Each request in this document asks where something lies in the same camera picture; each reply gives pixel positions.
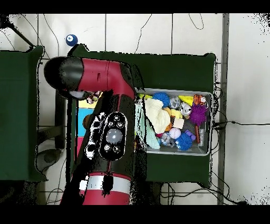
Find cream knitted cloth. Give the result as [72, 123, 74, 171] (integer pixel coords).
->
[144, 98, 171, 134]

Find mint green knitted cloth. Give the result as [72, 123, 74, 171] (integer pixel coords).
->
[134, 102, 161, 150]

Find white cloth with colourful spots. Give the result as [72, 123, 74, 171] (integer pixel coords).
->
[86, 90, 102, 105]

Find wooden box with three holes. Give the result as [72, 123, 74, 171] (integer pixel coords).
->
[75, 92, 104, 161]

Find metal mesh bin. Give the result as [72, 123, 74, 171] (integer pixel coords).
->
[134, 87, 213, 156]

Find blue spiky ball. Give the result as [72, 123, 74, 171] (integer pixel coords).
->
[152, 92, 170, 107]
[175, 133, 193, 151]

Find white baseball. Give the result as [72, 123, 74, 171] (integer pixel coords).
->
[169, 127, 181, 139]

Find dark green tablecloth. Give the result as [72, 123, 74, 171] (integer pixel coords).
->
[65, 43, 217, 188]

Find purple spiky ball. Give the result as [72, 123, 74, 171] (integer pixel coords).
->
[189, 103, 208, 126]

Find orange striped tiger plush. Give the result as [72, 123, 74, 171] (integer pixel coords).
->
[192, 94, 208, 106]

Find dark blue ball white spot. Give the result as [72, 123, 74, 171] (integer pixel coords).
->
[65, 34, 79, 47]

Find dark green side table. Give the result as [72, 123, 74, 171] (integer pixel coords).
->
[0, 46, 46, 183]

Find grey metal rail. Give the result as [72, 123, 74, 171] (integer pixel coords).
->
[217, 13, 230, 205]

